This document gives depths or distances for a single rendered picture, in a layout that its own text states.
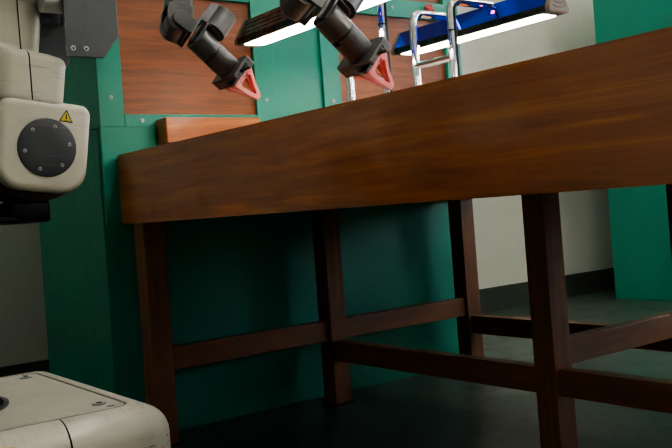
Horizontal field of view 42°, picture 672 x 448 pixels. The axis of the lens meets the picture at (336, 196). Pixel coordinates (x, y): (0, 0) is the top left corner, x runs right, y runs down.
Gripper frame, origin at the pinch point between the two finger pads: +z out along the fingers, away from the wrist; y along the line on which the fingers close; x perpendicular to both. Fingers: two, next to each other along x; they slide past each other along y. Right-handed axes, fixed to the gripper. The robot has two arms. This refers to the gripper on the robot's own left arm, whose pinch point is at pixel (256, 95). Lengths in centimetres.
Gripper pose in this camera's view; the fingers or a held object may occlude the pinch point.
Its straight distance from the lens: 207.7
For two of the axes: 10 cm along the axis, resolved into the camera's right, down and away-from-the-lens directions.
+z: 6.5, 6.2, 4.4
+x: -4.6, 7.9, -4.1
